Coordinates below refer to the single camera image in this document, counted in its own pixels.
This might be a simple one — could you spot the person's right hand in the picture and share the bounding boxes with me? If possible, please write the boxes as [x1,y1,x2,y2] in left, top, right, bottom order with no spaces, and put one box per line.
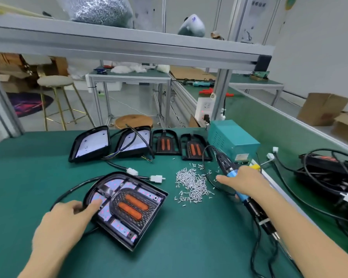
[216,165,273,203]

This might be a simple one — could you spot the person's left hand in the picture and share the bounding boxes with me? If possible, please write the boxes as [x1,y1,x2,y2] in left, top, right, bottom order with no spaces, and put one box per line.
[32,197,103,270]

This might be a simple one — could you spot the heap of small silver screws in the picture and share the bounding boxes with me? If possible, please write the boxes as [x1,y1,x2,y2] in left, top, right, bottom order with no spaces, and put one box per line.
[174,164,217,205]

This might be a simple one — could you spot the black cover orange strips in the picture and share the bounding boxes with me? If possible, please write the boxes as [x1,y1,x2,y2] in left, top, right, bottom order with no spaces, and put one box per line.
[110,188,160,226]
[180,133,212,163]
[152,129,182,156]

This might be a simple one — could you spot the stack of unassembled lamp housings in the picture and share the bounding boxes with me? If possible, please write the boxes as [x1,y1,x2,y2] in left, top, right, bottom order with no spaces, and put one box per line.
[68,124,163,183]

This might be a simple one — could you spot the person's right forearm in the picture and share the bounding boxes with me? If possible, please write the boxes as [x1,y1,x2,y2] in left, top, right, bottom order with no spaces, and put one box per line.
[258,185,348,278]

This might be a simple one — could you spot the teal power supply box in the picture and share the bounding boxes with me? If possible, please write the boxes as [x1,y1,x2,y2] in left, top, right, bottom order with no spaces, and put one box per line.
[207,119,261,163]

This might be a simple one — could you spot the white power strip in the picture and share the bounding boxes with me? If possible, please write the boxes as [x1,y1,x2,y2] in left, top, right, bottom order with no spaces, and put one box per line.
[195,92,217,126]

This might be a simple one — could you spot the green workbench white legs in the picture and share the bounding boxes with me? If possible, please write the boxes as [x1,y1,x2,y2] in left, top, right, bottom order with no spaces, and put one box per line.
[229,74,285,107]

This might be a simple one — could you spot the red tool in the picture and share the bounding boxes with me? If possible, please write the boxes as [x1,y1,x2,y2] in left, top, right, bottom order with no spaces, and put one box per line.
[199,88,234,97]

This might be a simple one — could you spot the round brown wooden stool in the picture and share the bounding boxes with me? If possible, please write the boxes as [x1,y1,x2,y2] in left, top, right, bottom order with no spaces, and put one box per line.
[114,114,154,130]

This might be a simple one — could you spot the colourful round rug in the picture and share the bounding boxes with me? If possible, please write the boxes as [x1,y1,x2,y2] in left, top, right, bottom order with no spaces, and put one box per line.
[0,91,54,122]

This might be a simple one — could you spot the round beige stool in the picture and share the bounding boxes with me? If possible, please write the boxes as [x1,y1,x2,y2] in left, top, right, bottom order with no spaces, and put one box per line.
[36,75,96,131]

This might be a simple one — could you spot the open brown cardboard carton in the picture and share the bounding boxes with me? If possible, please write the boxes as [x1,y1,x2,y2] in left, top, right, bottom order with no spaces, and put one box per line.
[0,53,38,93]

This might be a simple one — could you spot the small green workbench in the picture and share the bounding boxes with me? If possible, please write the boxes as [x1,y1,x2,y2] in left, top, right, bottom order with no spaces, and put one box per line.
[85,68,172,126]

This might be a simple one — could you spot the white handheld device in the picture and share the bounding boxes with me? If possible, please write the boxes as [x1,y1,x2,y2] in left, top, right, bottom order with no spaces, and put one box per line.
[177,13,206,38]

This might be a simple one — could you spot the clear bag of screws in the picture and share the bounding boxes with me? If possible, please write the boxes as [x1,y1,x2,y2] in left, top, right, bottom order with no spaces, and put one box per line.
[55,0,134,27]

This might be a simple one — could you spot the beige flat folder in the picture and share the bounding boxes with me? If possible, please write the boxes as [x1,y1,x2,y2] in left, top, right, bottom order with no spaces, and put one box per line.
[0,0,53,18]

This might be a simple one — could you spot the aluminium shelf frame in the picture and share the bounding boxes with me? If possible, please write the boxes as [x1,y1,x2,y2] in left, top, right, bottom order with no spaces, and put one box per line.
[0,0,273,137]

